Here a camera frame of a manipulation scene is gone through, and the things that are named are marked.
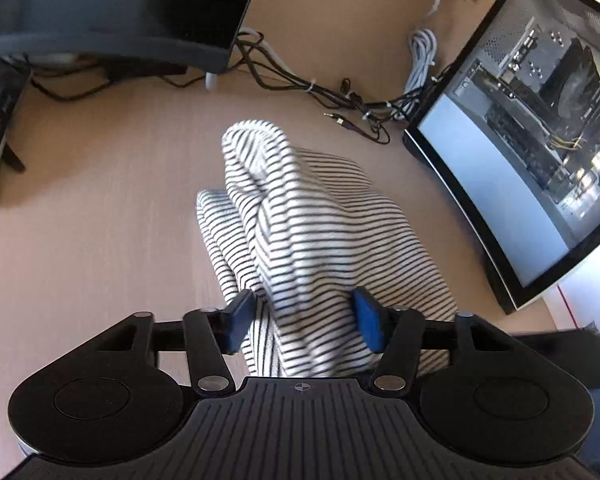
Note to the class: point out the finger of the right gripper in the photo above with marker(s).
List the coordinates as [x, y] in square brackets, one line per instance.
[577, 352]

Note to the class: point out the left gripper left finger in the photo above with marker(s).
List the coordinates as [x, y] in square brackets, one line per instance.
[206, 337]

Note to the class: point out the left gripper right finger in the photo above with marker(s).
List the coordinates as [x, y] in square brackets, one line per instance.
[399, 336]

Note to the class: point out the striped white black garment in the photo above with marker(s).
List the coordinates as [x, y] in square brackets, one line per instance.
[301, 229]

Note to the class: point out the glass panel computer case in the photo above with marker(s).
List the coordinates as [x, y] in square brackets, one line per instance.
[513, 132]

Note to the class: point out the black computer monitor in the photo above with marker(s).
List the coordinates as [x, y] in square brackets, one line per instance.
[197, 33]

